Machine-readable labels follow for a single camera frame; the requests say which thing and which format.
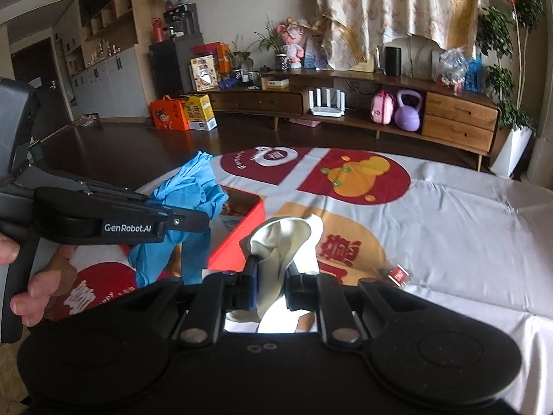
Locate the blue rubber glove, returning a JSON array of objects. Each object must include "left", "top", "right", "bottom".
[{"left": 129, "top": 152, "right": 228, "bottom": 288}]

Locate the white cloth glove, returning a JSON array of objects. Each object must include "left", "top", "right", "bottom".
[{"left": 231, "top": 214, "right": 324, "bottom": 333}]

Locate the person's left hand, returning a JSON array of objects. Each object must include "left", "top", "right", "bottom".
[{"left": 10, "top": 245, "right": 78, "bottom": 328}]

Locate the red metal tin box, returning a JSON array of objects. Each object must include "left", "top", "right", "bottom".
[{"left": 172, "top": 184, "right": 267, "bottom": 273}]

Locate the small red wrapped candy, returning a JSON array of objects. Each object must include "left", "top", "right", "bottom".
[{"left": 378, "top": 262, "right": 411, "bottom": 288}]

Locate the yellow carton box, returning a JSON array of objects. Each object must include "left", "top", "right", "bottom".
[{"left": 184, "top": 94, "right": 217, "bottom": 131}]

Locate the orange gift bag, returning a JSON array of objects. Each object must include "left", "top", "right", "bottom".
[{"left": 149, "top": 95, "right": 190, "bottom": 131}]

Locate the white cereal box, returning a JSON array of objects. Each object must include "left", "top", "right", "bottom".
[{"left": 190, "top": 54, "right": 218, "bottom": 92}]

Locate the black mini fridge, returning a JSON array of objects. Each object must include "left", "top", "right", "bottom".
[{"left": 149, "top": 34, "right": 203, "bottom": 99}]

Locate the white wifi router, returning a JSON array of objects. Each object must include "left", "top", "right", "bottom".
[{"left": 308, "top": 88, "right": 346, "bottom": 118}]

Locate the purple kettlebell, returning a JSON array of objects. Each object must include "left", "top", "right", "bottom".
[{"left": 395, "top": 89, "right": 423, "bottom": 132}]

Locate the wooden tv cabinet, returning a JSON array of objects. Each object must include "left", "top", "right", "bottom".
[{"left": 208, "top": 70, "right": 499, "bottom": 169}]

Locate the pink plush doll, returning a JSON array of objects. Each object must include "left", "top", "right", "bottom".
[{"left": 276, "top": 18, "right": 304, "bottom": 70}]

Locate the black smart speaker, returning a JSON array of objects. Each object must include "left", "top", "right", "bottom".
[{"left": 384, "top": 46, "right": 402, "bottom": 77}]

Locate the floral yellow curtain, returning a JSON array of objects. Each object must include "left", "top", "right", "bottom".
[{"left": 317, "top": 0, "right": 479, "bottom": 70}]

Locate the green potted tree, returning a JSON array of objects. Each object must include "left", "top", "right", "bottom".
[{"left": 476, "top": 0, "right": 545, "bottom": 178}]

